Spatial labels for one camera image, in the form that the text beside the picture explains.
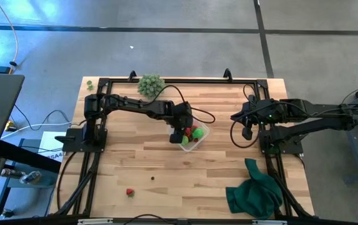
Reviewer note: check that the yellow connector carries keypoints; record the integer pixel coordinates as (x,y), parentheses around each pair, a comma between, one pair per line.
(9,126)

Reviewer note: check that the small green leaf piece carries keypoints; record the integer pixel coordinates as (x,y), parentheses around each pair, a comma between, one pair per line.
(90,88)
(89,82)

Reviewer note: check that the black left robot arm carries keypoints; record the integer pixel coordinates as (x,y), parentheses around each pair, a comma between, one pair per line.
(135,106)

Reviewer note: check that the white paper sign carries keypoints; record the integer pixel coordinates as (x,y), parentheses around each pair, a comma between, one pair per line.
(52,147)

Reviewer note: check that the clear plastic bottle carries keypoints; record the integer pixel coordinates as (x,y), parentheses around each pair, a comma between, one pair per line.
(30,178)

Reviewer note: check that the black frame bracket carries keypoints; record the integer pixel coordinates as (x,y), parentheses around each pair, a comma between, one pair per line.
(132,76)
(227,75)

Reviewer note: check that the green toy bell pepper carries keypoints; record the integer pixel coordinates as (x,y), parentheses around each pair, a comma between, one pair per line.
(198,133)

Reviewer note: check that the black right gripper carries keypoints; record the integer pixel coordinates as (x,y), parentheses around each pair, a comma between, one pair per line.
(253,114)

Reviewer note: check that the green artificial potted plant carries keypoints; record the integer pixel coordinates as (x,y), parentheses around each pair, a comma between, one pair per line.
(151,87)

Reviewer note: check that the clear plastic tupperware container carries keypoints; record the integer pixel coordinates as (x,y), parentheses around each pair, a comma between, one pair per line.
(194,144)

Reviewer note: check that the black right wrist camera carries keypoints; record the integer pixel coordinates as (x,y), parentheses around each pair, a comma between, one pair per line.
(247,133)

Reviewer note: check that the black round object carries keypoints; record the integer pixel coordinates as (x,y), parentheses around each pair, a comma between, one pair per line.
(7,213)

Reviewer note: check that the white label strip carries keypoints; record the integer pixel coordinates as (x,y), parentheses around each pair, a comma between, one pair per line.
(95,222)
(269,222)

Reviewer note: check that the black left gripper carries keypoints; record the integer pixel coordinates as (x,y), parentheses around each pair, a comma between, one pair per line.
(181,117)

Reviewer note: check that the dark green cloth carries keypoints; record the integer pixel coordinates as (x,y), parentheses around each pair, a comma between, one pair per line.
(253,193)

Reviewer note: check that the black aluminium table frame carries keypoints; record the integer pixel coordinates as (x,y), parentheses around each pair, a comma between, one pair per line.
(203,81)

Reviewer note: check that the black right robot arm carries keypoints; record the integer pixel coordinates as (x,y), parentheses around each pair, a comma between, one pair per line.
(316,109)

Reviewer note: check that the light green toy lime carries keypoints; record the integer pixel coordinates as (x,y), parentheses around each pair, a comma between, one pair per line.
(185,140)

